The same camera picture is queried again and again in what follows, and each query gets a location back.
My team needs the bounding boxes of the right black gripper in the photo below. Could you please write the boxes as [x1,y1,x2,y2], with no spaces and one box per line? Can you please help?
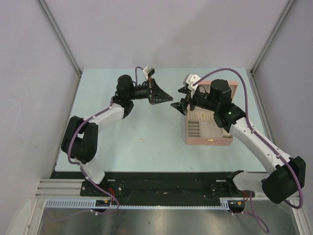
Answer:
[171,86,219,116]

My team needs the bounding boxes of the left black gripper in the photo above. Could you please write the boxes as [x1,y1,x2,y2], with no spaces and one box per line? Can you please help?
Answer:
[128,77,173,105]

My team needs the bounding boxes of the beige ring cushion block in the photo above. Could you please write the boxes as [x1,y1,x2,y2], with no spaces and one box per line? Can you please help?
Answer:
[222,129,232,138]

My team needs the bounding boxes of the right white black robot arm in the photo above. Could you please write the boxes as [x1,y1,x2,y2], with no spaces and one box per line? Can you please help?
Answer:
[171,79,306,204]

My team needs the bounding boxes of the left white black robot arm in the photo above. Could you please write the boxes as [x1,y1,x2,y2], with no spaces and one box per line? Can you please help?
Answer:
[61,74,173,196]

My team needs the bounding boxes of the pink open jewelry box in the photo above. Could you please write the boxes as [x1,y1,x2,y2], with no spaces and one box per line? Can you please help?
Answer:
[184,81,238,146]

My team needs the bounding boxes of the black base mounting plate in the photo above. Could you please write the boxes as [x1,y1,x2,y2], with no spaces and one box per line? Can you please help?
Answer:
[50,171,265,199]

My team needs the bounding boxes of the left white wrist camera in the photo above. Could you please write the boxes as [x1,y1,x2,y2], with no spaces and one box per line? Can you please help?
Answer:
[142,66,155,79]

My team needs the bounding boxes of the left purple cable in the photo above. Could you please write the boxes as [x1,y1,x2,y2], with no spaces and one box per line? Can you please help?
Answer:
[46,66,150,221]

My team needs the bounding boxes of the purple cable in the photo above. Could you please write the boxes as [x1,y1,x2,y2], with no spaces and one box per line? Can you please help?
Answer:
[193,68,305,233]
[46,66,150,221]

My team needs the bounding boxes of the grey slotted cable duct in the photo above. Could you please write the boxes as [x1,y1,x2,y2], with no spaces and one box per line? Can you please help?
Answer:
[45,198,245,210]

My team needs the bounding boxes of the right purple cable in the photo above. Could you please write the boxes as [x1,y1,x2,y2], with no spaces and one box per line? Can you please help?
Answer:
[193,68,305,233]

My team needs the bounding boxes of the aluminium frame rail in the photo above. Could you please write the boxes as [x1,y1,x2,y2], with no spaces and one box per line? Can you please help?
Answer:
[35,179,84,198]

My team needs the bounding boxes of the right aluminium corner post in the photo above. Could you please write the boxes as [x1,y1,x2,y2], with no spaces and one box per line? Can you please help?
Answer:
[250,0,298,76]

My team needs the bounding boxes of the aluminium corner post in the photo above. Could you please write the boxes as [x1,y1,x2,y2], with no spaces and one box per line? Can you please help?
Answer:
[250,0,298,76]
[35,0,82,77]

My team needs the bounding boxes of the left aluminium corner post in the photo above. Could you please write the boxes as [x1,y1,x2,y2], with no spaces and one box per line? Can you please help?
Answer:
[35,0,82,77]

